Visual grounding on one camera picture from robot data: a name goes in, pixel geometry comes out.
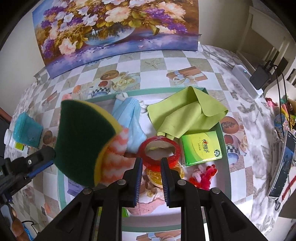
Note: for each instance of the white bottle with green label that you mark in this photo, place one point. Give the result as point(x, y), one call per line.
point(9, 139)

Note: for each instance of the blue face mask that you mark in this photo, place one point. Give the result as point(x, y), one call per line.
point(129, 115)

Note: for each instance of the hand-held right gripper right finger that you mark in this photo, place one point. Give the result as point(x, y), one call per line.
point(164, 180)

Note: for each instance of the red and white fuzzy scrunchie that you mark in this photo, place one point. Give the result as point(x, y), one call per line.
point(203, 178)

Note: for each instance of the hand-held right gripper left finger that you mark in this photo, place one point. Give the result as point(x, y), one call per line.
point(138, 180)

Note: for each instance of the checkered printed tablecloth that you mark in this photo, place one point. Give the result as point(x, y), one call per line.
point(150, 62)

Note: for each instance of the red tape roll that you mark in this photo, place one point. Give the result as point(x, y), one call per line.
point(144, 155)

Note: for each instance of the white power strip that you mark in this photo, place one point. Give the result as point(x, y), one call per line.
point(242, 76)

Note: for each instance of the red fringed cloth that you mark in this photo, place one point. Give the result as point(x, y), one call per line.
point(289, 188)

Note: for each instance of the cream wooden stool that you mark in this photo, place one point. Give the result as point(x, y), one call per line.
point(261, 30)

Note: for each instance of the green tissue pack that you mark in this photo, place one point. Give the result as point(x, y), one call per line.
point(201, 148)

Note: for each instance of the black charger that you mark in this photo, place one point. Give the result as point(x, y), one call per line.
point(260, 76)

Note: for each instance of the pile of assorted trinkets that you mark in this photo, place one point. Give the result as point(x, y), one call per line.
point(281, 120)

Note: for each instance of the pink and white wavy cloth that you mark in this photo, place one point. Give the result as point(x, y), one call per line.
point(113, 166)

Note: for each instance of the lime green cloth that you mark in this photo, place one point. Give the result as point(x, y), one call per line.
point(175, 115)

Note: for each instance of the flower painting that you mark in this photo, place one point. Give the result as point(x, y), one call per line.
point(115, 30)

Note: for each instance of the teal plastic container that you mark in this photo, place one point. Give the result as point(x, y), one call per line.
point(26, 129)

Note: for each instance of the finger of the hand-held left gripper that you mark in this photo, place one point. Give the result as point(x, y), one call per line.
point(37, 160)

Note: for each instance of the teal shallow tray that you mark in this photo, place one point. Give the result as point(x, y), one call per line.
point(150, 221)

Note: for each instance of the smartphone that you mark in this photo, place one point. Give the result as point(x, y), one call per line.
point(283, 166)

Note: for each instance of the person's left hand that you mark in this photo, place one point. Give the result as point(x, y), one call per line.
point(18, 227)

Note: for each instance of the green and yellow scouring sponge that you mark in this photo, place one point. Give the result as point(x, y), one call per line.
point(81, 139)

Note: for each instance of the red-brown wooden frame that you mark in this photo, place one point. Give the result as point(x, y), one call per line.
point(3, 113)

